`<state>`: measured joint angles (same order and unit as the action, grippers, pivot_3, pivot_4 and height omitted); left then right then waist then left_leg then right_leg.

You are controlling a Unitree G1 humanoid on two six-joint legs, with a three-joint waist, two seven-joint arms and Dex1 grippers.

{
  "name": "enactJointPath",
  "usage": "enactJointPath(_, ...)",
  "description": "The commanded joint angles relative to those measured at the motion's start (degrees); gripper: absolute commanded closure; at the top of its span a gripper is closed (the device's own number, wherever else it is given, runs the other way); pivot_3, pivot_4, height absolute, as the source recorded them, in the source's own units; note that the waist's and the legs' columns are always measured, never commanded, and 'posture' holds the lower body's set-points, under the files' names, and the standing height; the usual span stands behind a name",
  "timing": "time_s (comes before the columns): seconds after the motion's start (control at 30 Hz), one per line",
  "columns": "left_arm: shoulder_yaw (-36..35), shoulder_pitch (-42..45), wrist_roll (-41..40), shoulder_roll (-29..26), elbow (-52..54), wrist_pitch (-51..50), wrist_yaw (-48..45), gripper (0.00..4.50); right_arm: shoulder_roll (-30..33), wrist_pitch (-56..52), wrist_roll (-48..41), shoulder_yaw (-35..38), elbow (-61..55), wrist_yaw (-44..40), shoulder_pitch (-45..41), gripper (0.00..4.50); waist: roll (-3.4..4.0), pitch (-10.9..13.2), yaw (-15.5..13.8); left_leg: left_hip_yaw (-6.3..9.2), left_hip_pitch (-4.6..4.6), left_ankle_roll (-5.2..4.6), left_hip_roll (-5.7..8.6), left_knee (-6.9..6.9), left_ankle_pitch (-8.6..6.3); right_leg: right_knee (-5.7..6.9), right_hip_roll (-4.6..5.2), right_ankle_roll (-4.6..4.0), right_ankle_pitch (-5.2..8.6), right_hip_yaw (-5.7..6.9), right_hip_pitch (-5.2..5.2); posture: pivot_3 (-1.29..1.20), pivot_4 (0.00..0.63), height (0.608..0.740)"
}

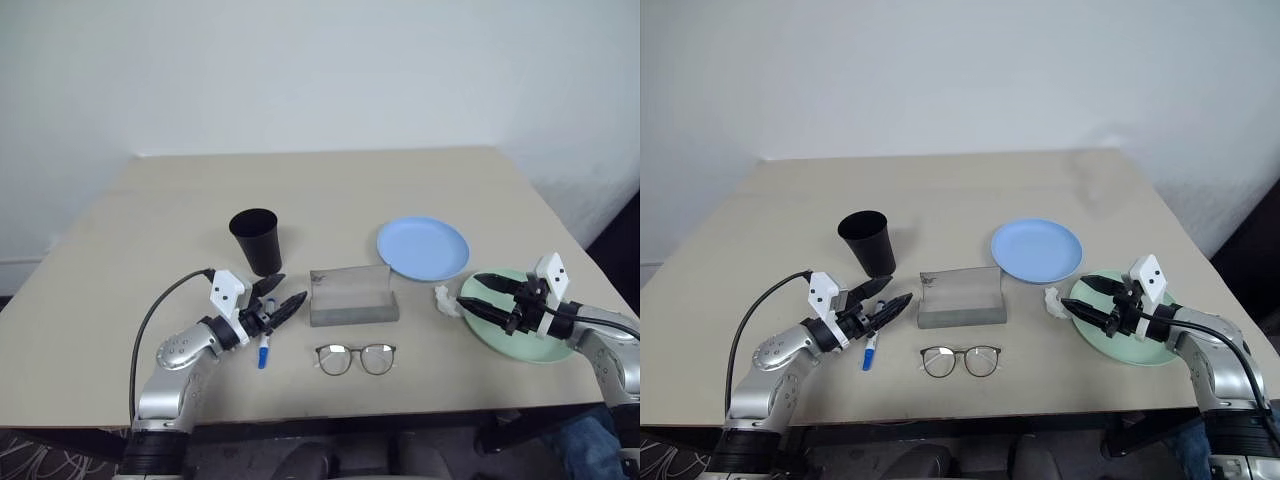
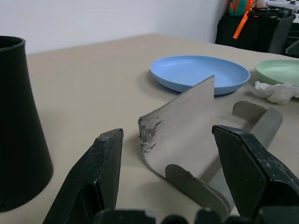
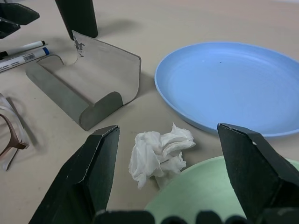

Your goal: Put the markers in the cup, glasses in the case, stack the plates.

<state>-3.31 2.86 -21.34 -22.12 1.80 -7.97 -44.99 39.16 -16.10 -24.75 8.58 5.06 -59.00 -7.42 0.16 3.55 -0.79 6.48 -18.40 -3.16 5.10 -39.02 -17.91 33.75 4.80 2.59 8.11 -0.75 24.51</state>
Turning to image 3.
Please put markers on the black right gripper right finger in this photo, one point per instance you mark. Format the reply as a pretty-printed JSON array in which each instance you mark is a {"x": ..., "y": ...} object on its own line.
[{"x": 254, "y": 170}]

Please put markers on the light blue plate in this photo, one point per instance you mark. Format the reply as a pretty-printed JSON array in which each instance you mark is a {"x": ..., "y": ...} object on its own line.
[{"x": 222, "y": 88}]

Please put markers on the white tissue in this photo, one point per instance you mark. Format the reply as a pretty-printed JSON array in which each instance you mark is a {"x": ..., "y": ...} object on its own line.
[{"x": 151, "y": 154}]

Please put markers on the grey glasses case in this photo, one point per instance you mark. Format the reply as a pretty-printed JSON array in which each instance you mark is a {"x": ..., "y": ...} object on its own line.
[{"x": 109, "y": 70}]

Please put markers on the light green plate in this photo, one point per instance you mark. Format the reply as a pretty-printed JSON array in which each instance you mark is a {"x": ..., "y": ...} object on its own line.
[{"x": 198, "y": 186}]

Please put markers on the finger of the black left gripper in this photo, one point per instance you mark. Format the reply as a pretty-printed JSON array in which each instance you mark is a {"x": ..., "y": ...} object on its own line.
[
  {"x": 18, "y": 14},
  {"x": 7, "y": 28}
]

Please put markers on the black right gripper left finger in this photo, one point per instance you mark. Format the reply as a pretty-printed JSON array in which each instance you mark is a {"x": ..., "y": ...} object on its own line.
[{"x": 93, "y": 168}]

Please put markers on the brown clear-framed glasses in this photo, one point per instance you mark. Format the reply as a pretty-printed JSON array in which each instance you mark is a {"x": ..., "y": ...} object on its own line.
[{"x": 17, "y": 144}]

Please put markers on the white marker blue cap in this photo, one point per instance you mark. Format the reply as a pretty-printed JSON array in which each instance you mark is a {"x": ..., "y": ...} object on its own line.
[{"x": 23, "y": 58}]

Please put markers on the black pen holder cup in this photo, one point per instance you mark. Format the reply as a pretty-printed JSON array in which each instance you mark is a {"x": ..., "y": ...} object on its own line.
[{"x": 79, "y": 16}]

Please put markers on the white marker black cap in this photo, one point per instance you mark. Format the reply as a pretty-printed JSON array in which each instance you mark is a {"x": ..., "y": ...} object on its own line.
[{"x": 23, "y": 48}]

